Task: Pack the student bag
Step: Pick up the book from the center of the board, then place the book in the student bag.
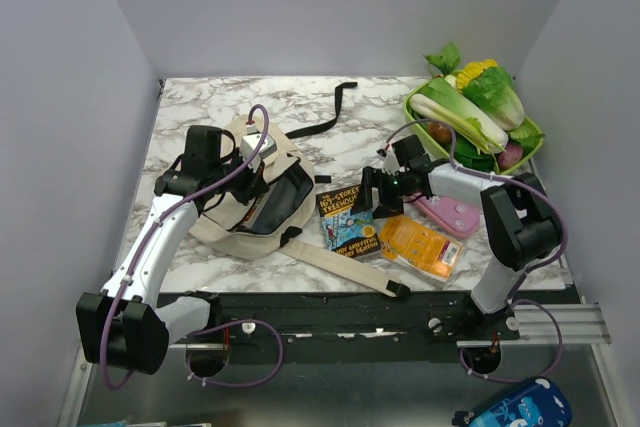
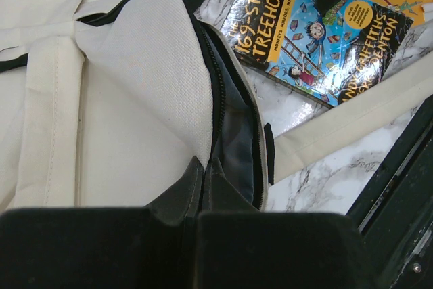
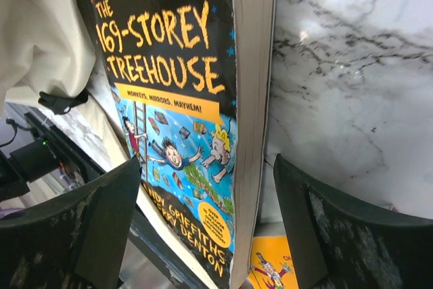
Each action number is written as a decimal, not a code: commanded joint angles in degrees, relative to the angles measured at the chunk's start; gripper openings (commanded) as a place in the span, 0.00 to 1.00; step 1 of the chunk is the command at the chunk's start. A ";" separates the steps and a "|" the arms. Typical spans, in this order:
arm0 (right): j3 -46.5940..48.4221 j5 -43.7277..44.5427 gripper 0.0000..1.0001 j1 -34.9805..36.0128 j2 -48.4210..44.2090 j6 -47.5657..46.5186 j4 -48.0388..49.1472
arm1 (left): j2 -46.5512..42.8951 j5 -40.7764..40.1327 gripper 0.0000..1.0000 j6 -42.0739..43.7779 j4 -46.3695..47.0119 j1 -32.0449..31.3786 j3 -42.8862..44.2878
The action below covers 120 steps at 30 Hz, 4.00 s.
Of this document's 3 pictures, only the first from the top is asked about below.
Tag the green lettuce head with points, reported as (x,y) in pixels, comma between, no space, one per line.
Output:
(493,91)

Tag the dark green leafy vegetable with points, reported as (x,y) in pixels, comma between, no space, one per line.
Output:
(470,157)

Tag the aluminium frame rail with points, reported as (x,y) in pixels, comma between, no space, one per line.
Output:
(558,337)

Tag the brown mushroom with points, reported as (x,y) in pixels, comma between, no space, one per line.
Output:
(440,133)

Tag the purple onion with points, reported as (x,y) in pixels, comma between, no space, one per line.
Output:
(511,156)

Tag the yellow corn cob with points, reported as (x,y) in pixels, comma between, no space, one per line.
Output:
(471,71)

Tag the pink blue pencil case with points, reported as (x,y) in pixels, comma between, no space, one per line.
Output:
(456,218)

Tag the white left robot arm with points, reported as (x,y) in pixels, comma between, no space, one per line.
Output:
(123,325)

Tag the yellow orange paperback book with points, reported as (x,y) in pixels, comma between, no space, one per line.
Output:
(419,250)

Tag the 78-Storey Treehouse book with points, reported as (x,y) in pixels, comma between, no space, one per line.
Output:
(251,211)

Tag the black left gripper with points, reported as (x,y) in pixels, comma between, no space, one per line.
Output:
(256,185)

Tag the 169-Storey Treehouse book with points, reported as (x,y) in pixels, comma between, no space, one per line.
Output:
(352,235)

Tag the cream canvas backpack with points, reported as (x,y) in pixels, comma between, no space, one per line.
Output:
(283,212)

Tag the green plastic vegetable tray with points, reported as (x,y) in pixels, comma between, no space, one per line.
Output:
(528,135)

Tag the blue shark pencil case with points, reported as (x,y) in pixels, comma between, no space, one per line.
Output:
(536,402)

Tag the napa cabbage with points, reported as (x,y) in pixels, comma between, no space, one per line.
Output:
(439,100)

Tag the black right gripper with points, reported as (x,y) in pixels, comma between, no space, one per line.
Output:
(371,178)

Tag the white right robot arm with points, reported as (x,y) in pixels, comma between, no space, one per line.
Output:
(525,231)

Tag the green leaf sprig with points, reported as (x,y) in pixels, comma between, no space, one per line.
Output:
(446,60)

